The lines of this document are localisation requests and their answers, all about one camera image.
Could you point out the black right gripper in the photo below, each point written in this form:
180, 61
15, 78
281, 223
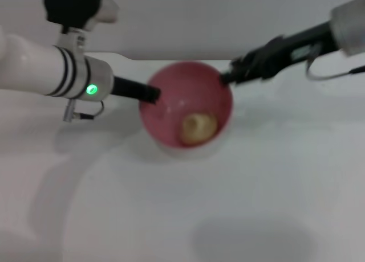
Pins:
285, 51

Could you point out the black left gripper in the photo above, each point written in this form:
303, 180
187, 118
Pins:
128, 88

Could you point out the pink plastic bowl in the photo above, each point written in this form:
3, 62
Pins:
176, 114

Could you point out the round egg yolk pastry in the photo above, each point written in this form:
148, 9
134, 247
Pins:
199, 128

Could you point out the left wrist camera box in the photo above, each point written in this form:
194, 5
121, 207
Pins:
71, 5

